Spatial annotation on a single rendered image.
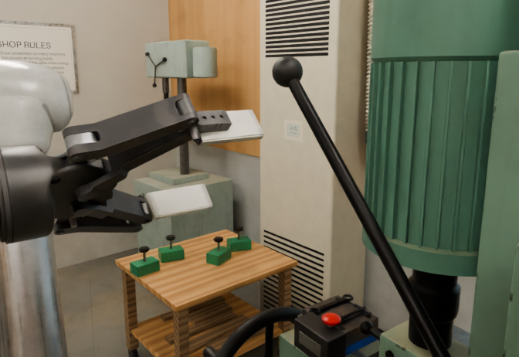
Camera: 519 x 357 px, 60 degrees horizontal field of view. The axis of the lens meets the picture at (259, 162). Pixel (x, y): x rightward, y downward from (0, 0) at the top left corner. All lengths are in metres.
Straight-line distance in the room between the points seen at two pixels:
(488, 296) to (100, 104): 3.21
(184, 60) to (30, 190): 2.38
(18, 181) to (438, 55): 0.37
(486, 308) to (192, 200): 0.31
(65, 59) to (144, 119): 3.05
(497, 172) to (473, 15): 0.14
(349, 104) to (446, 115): 1.66
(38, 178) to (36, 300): 0.51
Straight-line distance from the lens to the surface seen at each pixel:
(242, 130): 0.40
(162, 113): 0.35
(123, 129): 0.35
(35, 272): 0.86
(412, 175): 0.48
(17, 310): 0.87
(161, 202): 0.49
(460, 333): 1.02
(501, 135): 0.44
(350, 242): 2.30
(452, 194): 0.48
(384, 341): 0.64
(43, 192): 0.37
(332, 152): 0.47
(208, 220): 2.91
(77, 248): 3.64
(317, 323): 0.77
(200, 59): 2.63
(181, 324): 1.89
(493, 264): 0.47
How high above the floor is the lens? 1.40
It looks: 11 degrees down
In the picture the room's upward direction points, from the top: straight up
